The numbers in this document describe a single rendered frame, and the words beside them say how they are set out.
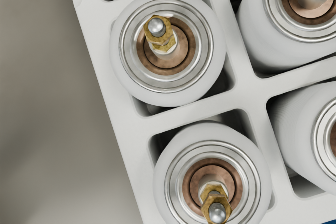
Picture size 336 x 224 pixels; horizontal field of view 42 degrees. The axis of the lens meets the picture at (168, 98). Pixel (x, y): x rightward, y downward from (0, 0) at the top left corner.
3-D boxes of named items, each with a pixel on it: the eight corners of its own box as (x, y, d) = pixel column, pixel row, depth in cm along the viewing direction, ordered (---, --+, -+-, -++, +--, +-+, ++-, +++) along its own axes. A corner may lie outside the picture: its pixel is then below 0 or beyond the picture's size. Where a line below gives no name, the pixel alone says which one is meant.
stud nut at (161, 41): (160, 11, 28) (159, 8, 27) (179, 29, 28) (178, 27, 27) (139, 33, 28) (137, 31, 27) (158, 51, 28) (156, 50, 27)
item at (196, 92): (163, 13, 53) (146, -36, 35) (231, 53, 53) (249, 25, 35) (122, 80, 53) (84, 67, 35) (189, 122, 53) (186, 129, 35)
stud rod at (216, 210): (206, 197, 33) (209, 224, 26) (206, 184, 33) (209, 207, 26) (219, 198, 33) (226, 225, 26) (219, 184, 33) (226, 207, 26)
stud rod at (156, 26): (165, 34, 34) (156, 13, 26) (174, 43, 34) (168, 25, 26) (155, 44, 34) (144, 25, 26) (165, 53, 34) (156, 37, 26)
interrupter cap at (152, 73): (150, -17, 35) (149, -20, 35) (231, 30, 35) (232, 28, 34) (102, 63, 36) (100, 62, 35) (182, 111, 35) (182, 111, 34)
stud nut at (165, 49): (164, 23, 32) (163, 20, 31) (181, 39, 32) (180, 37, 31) (145, 42, 32) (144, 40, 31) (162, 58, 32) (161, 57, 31)
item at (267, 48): (275, 90, 52) (316, 82, 34) (214, 37, 53) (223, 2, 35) (329, 30, 52) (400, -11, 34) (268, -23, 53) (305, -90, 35)
